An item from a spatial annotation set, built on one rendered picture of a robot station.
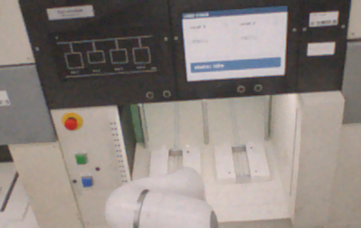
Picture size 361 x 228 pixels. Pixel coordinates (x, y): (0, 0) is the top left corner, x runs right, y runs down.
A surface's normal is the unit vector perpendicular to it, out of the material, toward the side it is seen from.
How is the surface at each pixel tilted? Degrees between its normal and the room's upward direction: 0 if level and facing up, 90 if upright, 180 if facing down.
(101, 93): 90
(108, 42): 90
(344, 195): 90
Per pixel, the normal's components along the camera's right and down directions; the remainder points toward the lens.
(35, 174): 0.00, 0.57
